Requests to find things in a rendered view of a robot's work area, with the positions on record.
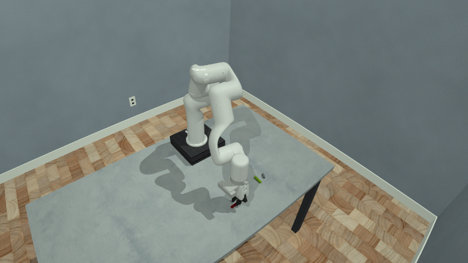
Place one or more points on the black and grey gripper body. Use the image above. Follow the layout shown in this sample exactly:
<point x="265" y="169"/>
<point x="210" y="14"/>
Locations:
<point x="241" y="191"/>

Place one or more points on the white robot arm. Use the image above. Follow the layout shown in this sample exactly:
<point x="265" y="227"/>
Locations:
<point x="205" y="90"/>

